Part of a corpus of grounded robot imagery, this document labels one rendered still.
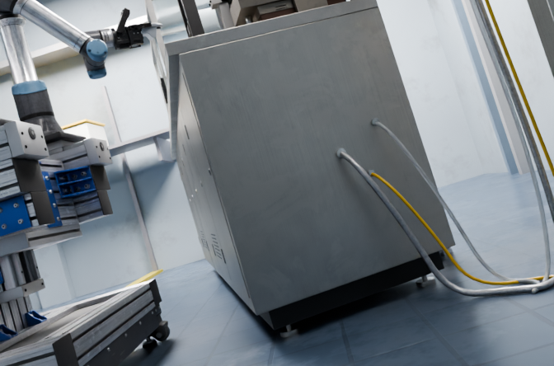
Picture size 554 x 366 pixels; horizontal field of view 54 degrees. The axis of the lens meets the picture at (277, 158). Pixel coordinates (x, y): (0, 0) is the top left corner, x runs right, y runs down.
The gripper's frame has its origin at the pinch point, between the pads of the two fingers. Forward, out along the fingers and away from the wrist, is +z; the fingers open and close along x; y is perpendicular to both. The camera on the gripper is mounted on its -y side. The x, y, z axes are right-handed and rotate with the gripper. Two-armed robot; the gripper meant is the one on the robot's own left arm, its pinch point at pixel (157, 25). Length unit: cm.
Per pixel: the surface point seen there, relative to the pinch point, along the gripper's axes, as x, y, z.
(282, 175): 89, 67, 0
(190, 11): 20.5, 1.0, 8.5
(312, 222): 92, 82, 5
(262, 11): 77, 18, 12
